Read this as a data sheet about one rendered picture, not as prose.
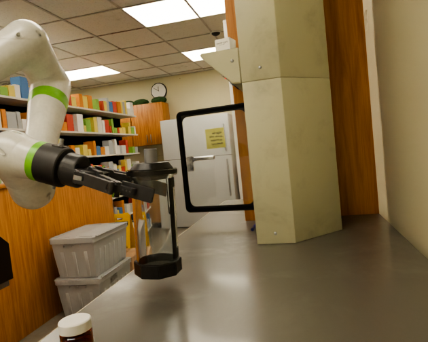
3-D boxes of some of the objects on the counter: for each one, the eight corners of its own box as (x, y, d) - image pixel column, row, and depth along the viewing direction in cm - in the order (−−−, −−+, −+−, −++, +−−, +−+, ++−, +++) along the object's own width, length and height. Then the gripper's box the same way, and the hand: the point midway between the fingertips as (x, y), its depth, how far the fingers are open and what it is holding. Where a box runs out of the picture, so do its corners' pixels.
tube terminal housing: (337, 218, 138) (318, -1, 134) (347, 241, 106) (323, -44, 102) (267, 222, 143) (247, 12, 139) (257, 244, 112) (231, -25, 108)
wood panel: (378, 212, 142) (346, -183, 134) (379, 213, 139) (347, -191, 131) (246, 219, 153) (210, -145, 146) (245, 220, 150) (209, -151, 143)
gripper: (39, 153, 76) (145, 180, 71) (94, 150, 97) (179, 172, 93) (32, 190, 76) (138, 219, 72) (89, 179, 98) (173, 201, 93)
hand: (151, 190), depth 83 cm, fingers closed on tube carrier, 9 cm apart
